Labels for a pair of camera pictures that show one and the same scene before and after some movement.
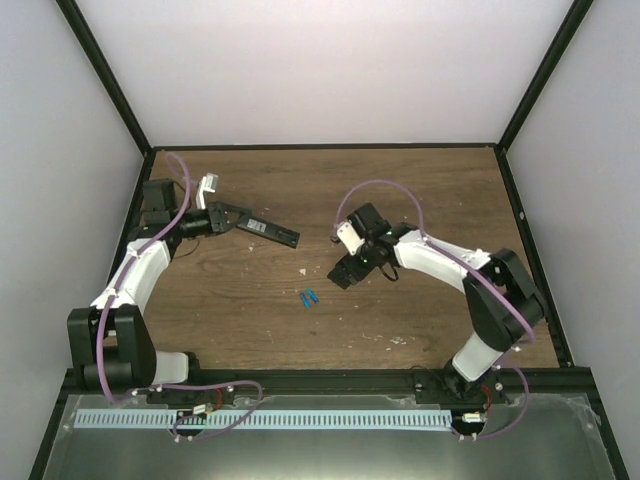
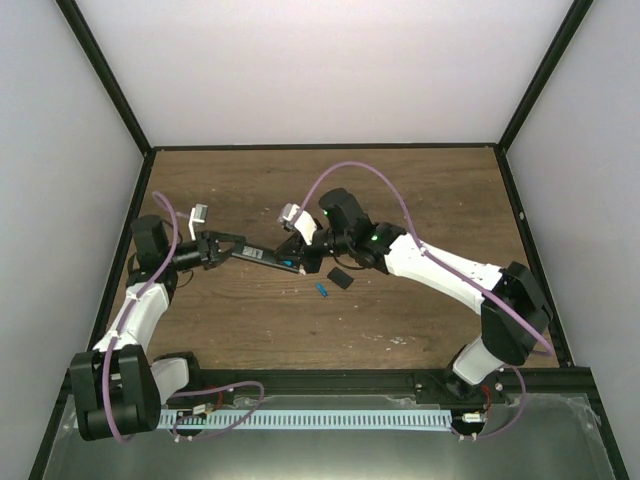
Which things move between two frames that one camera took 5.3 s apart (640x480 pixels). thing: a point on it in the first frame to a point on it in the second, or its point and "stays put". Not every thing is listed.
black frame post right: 557,47 stays put
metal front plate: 558,438 stays put
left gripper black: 218,219 to 212,240
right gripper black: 343,263 to 296,242
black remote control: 271,231 to 267,256
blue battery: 313,295 to 322,289
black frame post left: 92,50 stays put
